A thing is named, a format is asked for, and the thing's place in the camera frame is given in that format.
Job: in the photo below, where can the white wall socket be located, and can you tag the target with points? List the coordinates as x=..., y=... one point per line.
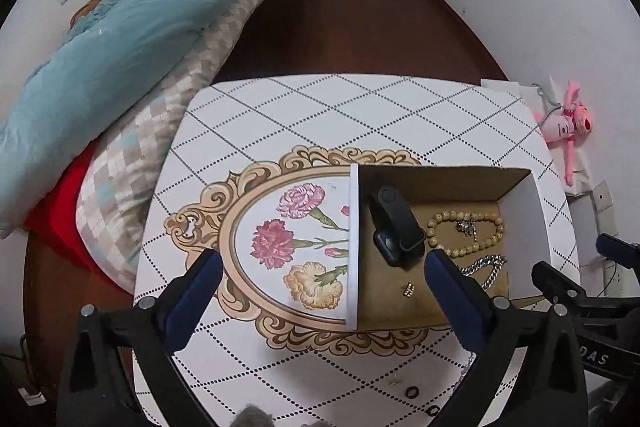
x=602, y=194

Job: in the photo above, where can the silver pendant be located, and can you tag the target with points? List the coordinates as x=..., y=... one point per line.
x=467, y=227

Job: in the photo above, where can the checkered quilt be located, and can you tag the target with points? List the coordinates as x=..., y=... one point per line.
x=130, y=172

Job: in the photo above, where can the black smartwatch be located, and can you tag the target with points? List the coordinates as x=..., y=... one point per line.
x=395, y=227

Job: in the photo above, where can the white plug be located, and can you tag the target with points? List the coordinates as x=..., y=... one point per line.
x=31, y=396

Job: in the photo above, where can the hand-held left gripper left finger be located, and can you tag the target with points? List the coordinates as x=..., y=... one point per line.
x=192, y=297

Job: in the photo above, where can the cardboard box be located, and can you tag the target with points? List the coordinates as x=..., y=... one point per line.
x=385, y=302

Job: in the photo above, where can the light blue blanket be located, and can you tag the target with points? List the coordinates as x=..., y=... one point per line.
x=125, y=52

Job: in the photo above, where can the brown object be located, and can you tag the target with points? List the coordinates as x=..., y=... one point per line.
x=85, y=9

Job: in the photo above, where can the tiny stud earring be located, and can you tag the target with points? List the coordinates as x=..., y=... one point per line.
x=396, y=380

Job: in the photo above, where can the small gold earring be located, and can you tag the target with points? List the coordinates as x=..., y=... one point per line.
x=408, y=290

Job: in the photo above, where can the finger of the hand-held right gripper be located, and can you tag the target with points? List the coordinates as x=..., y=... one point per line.
x=555, y=282
x=620, y=249

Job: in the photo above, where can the grey fuzzy object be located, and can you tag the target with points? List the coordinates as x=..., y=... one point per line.
x=252, y=417

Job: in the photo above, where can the red cloth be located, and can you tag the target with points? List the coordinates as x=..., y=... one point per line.
x=60, y=207

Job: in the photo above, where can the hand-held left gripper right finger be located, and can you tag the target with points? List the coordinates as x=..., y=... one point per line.
x=452, y=297

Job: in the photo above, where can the pink plush toy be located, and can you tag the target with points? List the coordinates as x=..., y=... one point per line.
x=567, y=122

